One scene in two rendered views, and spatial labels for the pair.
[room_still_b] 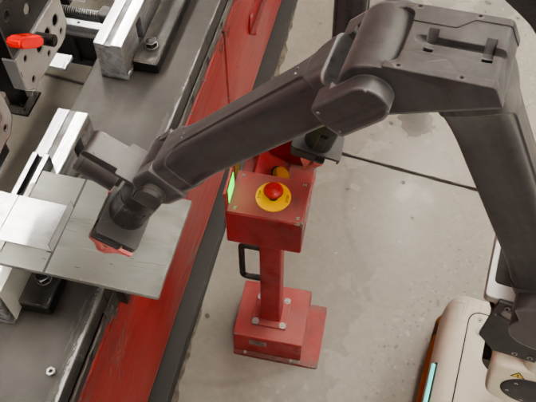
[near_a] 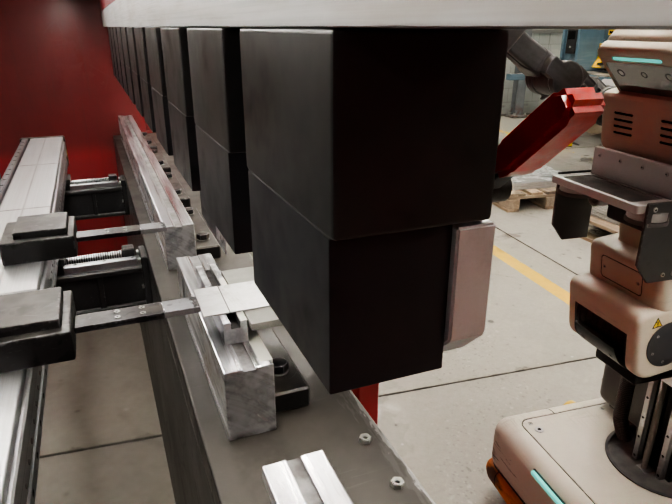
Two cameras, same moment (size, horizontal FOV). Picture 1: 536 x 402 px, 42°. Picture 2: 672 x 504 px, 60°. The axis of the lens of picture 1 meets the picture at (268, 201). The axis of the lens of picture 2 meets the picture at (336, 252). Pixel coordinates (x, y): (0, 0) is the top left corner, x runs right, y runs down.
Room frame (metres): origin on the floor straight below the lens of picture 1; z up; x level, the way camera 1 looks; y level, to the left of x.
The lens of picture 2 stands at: (-0.06, 0.71, 1.34)
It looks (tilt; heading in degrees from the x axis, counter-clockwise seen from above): 21 degrees down; 324
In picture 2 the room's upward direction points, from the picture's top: straight up
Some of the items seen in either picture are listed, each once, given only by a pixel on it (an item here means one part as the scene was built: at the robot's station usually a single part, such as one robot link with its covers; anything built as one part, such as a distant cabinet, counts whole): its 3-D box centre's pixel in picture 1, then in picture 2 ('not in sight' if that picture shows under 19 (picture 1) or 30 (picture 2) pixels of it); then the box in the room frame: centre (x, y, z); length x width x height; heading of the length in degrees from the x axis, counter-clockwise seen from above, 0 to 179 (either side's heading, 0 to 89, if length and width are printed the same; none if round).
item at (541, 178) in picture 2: not in sight; (515, 170); (3.09, -3.46, 0.17); 0.99 x 0.63 x 0.05; 159
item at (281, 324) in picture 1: (271, 310); not in sight; (0.84, -0.01, 0.13); 0.10 x 0.10 x 0.01; 78
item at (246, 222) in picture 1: (273, 185); not in sight; (0.84, -0.01, 0.75); 0.20 x 0.16 x 0.18; 168
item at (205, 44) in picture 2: not in sight; (258, 130); (0.39, 0.47, 1.26); 0.15 x 0.09 x 0.17; 167
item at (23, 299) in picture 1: (69, 233); (260, 345); (0.64, 0.35, 0.89); 0.30 x 0.05 x 0.03; 167
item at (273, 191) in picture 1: (273, 193); not in sight; (0.79, -0.01, 0.79); 0.04 x 0.04 x 0.04
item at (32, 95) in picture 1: (18, 100); not in sight; (1.73, 0.92, 0.01); 0.12 x 0.12 x 0.03; 77
